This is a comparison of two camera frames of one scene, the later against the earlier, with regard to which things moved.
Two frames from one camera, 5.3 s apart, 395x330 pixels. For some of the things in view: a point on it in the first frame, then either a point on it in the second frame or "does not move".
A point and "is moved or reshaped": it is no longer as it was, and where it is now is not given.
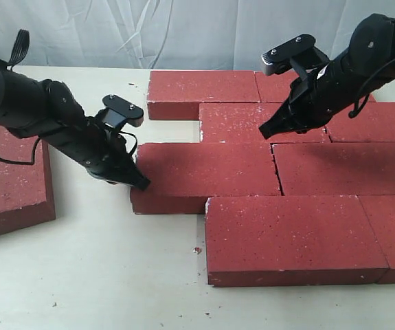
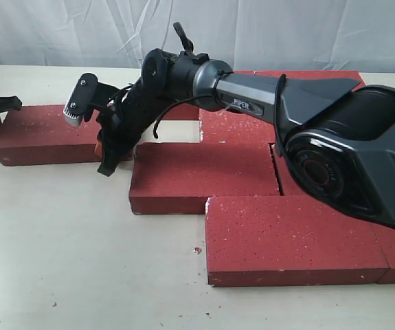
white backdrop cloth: [167, 34] does not move
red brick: [15, 188] is moved or reshaped
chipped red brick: [240, 123] does not move
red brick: [183, 175] does not move
